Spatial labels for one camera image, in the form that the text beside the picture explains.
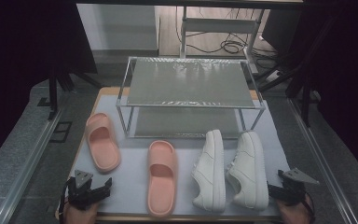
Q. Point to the white metal desk frame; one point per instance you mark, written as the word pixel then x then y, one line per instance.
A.
pixel 219 25

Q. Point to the dark curtain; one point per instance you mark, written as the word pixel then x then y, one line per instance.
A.
pixel 348 77

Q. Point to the black metal stand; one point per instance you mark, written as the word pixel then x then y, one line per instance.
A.
pixel 53 93
pixel 306 102

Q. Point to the white sneaker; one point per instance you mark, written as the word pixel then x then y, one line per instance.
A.
pixel 248 168
pixel 209 168

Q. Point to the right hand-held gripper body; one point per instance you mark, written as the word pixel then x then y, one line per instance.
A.
pixel 295 189

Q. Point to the person's left hand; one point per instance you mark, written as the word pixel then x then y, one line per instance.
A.
pixel 80 216

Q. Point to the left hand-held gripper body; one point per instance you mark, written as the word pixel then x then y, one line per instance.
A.
pixel 82 193

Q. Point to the person's right hand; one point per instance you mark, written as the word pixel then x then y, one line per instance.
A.
pixel 295 213

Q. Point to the aluminium rail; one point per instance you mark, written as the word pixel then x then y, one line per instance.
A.
pixel 28 174
pixel 323 168

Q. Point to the metal two-tier shoe rack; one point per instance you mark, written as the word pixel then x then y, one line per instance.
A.
pixel 189 81

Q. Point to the pink rubber slipper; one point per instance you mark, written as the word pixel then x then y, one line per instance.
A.
pixel 104 149
pixel 161 186

